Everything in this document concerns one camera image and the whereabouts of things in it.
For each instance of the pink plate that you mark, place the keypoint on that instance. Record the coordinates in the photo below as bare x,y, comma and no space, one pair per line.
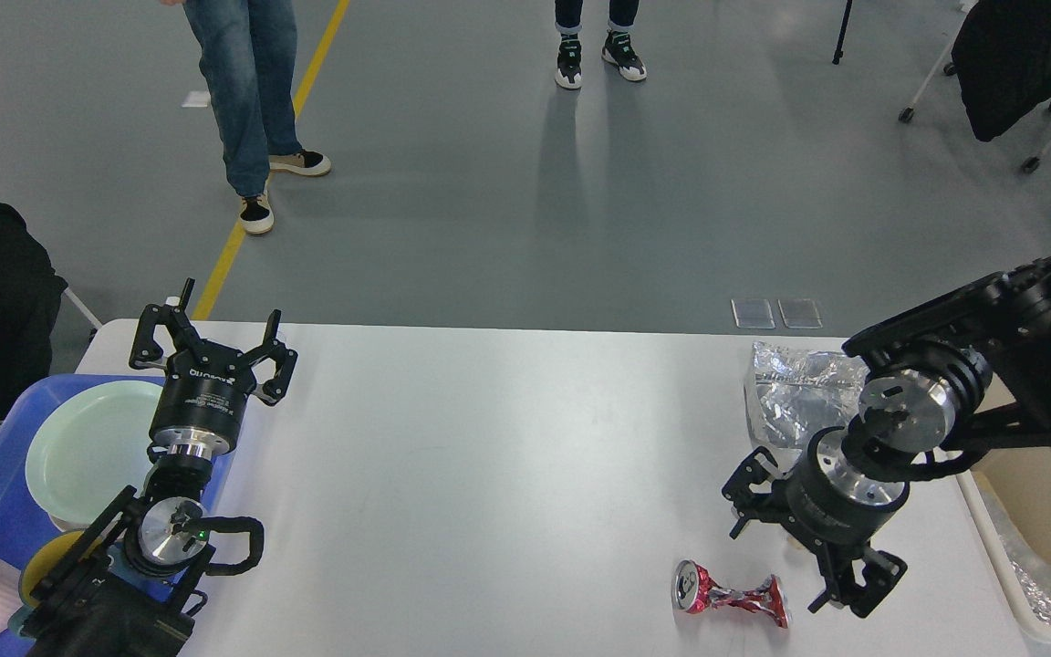
65,526

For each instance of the silver foil bag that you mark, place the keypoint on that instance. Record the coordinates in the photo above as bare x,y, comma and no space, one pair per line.
1033,573
791,393

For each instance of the red foil wrapper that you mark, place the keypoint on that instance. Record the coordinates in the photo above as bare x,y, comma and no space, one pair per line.
694,590

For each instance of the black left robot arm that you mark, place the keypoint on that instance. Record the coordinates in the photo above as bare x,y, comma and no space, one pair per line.
129,584

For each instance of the black jacket on chair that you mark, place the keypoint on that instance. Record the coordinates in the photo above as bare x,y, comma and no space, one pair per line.
1001,56

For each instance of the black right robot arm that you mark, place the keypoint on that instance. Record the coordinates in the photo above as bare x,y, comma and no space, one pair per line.
948,382

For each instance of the blue plastic tray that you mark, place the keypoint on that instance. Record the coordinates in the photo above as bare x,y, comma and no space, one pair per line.
24,527

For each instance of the light green plate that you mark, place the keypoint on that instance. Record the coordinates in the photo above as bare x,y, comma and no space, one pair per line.
91,446

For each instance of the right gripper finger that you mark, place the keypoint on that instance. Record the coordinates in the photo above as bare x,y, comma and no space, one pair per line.
757,489
856,575

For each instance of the person in black and jeans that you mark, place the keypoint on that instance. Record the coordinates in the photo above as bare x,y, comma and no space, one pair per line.
248,58

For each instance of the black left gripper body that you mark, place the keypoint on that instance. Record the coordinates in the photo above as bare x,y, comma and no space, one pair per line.
201,411

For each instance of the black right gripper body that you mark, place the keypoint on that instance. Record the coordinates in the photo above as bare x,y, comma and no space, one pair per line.
830,500

